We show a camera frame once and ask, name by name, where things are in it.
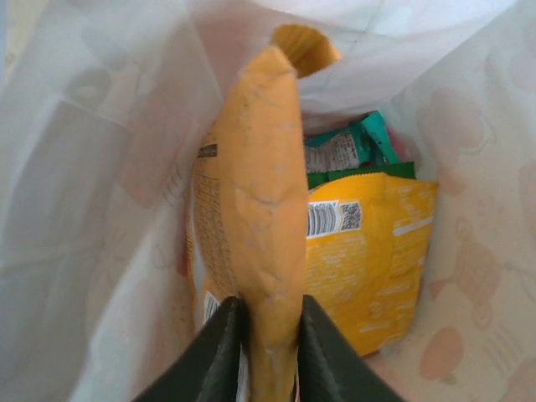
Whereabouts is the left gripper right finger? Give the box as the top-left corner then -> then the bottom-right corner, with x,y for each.
296,293 -> 405,402

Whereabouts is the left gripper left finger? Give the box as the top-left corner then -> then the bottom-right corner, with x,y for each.
133,295 -> 249,402

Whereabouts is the yellow snack packet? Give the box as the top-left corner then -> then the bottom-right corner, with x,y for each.
301,173 -> 440,358

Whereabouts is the orange-brown long snack packet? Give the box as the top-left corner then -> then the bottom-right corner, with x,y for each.
185,23 -> 343,402

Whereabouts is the teal red Fox's candy bag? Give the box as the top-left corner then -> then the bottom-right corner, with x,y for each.
301,111 -> 414,176

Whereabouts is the red white paper bag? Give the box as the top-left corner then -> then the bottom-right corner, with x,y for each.
0,0 -> 536,402

